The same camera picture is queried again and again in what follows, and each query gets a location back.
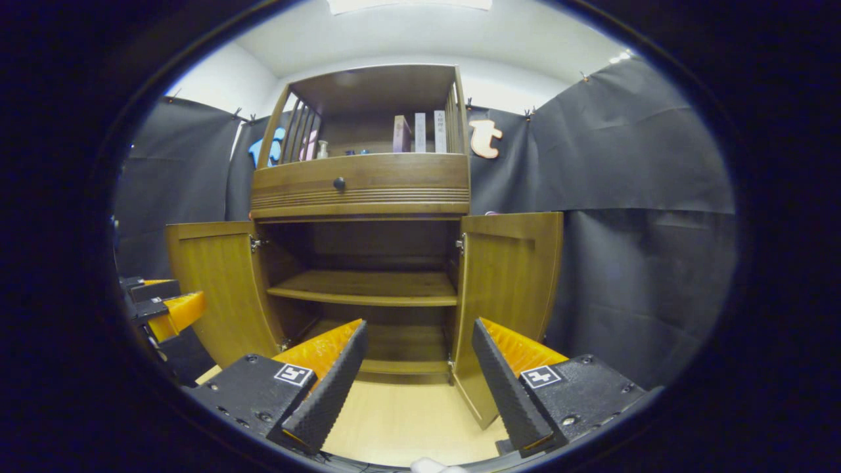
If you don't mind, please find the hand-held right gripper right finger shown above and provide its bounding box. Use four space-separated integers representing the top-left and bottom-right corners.
471 317 649 459

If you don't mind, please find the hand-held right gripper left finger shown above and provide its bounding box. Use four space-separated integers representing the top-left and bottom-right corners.
187 319 369 455

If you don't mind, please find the wooden cabinet door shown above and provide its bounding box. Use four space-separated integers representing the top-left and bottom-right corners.
164 221 284 369
451 211 565 430

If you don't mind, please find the wooden shoe cabinet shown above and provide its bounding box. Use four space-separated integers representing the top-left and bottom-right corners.
249 64 473 386

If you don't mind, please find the wooden drawer with black knob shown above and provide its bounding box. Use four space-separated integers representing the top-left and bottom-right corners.
250 152 472 219

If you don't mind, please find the black backdrop cloth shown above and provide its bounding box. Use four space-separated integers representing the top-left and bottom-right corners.
112 56 738 390

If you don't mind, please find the large ceiling light panel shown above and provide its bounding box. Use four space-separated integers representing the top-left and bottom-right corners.
327 0 493 16

